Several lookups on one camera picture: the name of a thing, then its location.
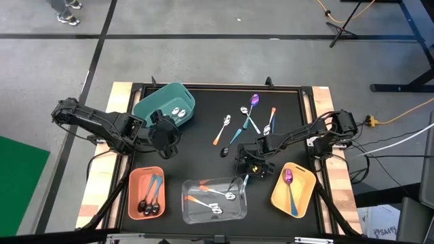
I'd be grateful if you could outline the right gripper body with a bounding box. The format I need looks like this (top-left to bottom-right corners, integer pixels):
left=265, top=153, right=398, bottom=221
left=235, top=142, right=276, bottom=174

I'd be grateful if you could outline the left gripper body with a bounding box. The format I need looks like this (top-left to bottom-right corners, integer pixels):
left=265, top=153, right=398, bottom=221
left=149, top=117, right=181, bottom=152

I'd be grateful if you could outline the orange-handled spoon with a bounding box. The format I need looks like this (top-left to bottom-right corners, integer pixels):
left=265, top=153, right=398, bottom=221
left=212, top=114, right=233, bottom=146
left=185, top=195, right=224, bottom=215
left=262, top=106, right=277, bottom=136
left=199, top=184, right=237, bottom=201

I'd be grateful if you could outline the teal plastic bin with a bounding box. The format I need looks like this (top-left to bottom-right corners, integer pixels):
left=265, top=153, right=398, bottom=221
left=133, top=81, right=197, bottom=136

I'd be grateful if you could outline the yellow plastic bin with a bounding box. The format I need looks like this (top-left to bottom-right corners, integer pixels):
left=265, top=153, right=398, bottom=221
left=270, top=161, right=317, bottom=220

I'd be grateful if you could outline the orange plastic bin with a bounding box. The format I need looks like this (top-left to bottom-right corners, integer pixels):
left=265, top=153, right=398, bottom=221
left=127, top=165, right=167, bottom=221

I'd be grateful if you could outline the clear plastic bin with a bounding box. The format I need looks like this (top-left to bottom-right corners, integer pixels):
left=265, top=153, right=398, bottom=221
left=181, top=176, right=248, bottom=225

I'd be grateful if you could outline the black support strut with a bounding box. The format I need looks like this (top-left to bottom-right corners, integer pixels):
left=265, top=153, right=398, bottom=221
left=79, top=169, right=130, bottom=231
left=313, top=184, right=362, bottom=237

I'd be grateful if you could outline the white cardboard box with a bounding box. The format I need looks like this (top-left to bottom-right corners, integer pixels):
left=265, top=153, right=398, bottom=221
left=357, top=204, right=403, bottom=242

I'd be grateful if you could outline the green floor mat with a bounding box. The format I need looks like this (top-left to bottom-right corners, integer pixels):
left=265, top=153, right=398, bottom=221
left=0, top=135, right=52, bottom=238

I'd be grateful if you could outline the person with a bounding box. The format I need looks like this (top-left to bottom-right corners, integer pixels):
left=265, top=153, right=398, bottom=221
left=47, top=0, right=83, bottom=27

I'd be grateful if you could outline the black tripod stand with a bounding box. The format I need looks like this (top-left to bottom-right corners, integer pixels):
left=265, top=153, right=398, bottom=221
left=325, top=0, right=363, bottom=49

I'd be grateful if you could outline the dark grey chair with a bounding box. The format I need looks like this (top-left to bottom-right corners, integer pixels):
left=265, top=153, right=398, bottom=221
left=395, top=111, right=434, bottom=244

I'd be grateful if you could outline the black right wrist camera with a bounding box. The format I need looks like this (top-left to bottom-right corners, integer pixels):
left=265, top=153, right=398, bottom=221
left=261, top=135, right=277, bottom=153

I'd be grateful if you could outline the black metal table frame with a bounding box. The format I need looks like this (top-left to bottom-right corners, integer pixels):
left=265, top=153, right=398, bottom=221
left=115, top=81, right=328, bottom=238

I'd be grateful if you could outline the orange extension cable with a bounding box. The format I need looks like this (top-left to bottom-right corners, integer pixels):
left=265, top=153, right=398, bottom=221
left=365, top=97, right=434, bottom=127

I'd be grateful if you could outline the white cable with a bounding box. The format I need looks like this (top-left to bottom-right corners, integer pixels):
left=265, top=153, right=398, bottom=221
left=357, top=122, right=434, bottom=157

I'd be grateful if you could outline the black cable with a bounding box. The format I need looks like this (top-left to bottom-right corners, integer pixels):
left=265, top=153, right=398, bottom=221
left=347, top=128, right=434, bottom=186

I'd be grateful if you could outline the black camera mount beam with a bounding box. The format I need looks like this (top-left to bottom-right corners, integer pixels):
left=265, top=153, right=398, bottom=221
left=0, top=227, right=434, bottom=244

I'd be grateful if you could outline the black desk frame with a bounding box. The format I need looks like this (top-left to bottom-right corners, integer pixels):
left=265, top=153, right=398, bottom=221
left=369, top=0, right=434, bottom=94

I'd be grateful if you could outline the yellow floor cable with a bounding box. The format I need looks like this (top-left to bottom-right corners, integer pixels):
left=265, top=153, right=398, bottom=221
left=315, top=0, right=377, bottom=24

